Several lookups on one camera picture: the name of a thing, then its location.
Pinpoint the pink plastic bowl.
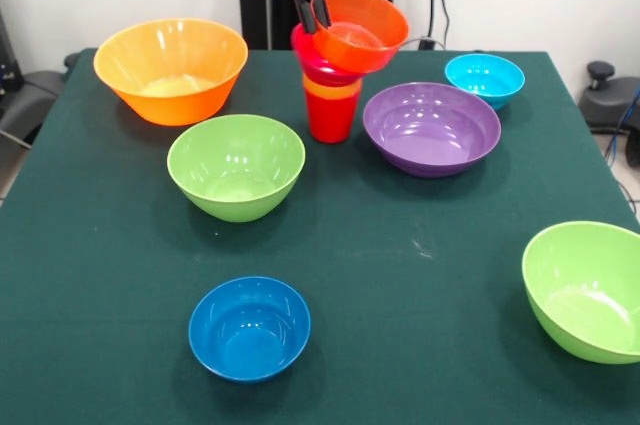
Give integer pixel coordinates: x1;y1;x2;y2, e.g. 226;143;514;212
291;22;371;88

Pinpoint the red-orange plastic bowl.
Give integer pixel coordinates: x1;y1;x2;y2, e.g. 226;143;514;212
310;0;411;75

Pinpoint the orange plastic cup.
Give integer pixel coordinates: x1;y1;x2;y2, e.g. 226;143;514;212
302;74;364;102

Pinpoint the red plastic cup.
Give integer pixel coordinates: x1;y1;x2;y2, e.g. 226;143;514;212
305;92;362;145

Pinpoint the large orange plastic bowl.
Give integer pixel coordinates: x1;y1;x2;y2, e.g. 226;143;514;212
93;17;249;127

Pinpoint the purple plastic bowl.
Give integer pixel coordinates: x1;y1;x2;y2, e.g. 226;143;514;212
362;82;503;179

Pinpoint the green plastic bowl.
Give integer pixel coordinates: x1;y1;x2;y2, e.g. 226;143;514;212
521;220;640;366
166;113;307;224

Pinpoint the cyan plastic bowl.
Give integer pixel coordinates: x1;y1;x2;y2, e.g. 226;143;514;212
444;53;527;113

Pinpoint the blue plastic bowl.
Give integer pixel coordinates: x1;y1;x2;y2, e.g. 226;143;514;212
187;275;312;385

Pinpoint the dark green tablecloth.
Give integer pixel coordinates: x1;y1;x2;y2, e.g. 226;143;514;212
0;48;640;425

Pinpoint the black pedestal foot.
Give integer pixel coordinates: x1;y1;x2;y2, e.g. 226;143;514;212
0;52;81;146
579;60;640;169

